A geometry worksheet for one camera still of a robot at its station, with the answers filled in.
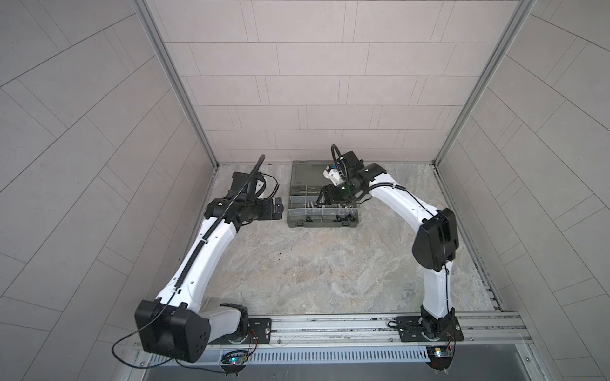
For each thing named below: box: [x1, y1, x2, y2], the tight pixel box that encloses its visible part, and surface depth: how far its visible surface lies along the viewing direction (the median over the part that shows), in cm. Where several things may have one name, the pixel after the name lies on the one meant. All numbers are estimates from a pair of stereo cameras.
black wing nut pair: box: [332, 213, 357, 222], surface depth 98 cm
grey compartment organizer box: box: [287, 160, 360, 228], surface depth 98 cm
